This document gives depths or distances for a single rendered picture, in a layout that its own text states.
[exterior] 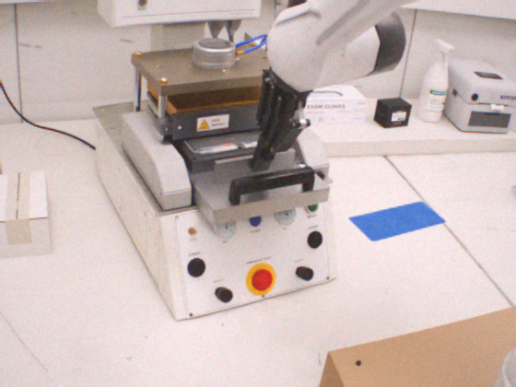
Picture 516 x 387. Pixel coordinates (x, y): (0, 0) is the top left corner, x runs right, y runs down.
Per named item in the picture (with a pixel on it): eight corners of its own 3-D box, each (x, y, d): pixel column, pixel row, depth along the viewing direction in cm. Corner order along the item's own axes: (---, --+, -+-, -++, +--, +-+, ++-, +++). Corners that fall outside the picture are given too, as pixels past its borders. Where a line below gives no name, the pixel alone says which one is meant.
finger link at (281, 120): (301, 89, 90) (305, 96, 89) (282, 142, 98) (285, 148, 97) (277, 91, 88) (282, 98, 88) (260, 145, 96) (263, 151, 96)
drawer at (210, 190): (151, 147, 118) (152, 111, 114) (251, 133, 128) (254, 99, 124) (211, 229, 96) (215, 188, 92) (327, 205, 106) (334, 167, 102)
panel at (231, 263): (186, 318, 103) (171, 214, 101) (330, 279, 117) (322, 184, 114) (191, 322, 102) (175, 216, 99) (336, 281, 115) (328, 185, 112)
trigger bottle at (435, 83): (410, 111, 184) (426, 37, 171) (431, 111, 187) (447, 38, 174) (425, 123, 177) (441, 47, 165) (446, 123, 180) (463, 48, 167)
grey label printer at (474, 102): (428, 100, 195) (438, 53, 186) (477, 104, 199) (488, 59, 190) (460, 134, 174) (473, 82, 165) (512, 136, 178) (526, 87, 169)
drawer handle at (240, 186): (228, 199, 97) (229, 178, 95) (307, 184, 104) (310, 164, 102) (233, 205, 96) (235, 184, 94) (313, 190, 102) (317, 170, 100)
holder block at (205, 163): (159, 134, 115) (159, 122, 114) (252, 121, 124) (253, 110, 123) (192, 174, 103) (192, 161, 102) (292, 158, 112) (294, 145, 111)
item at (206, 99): (146, 95, 118) (147, 50, 113) (245, 84, 128) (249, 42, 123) (176, 131, 106) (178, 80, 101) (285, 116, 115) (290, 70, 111)
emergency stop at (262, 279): (251, 291, 109) (248, 270, 109) (270, 286, 111) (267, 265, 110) (254, 293, 108) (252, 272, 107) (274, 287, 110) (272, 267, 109)
